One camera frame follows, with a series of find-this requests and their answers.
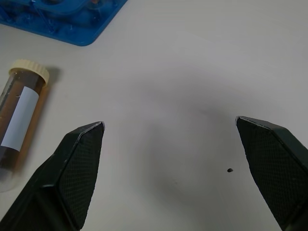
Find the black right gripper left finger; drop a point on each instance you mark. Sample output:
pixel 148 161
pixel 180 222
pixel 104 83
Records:
pixel 72 173

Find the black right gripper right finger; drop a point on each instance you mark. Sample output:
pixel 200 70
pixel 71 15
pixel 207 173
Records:
pixel 276 168

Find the brown tube with cream cap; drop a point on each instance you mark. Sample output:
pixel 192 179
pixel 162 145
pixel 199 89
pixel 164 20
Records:
pixel 19 115

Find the blue plastic tray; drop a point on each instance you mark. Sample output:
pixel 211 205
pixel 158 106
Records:
pixel 65 19

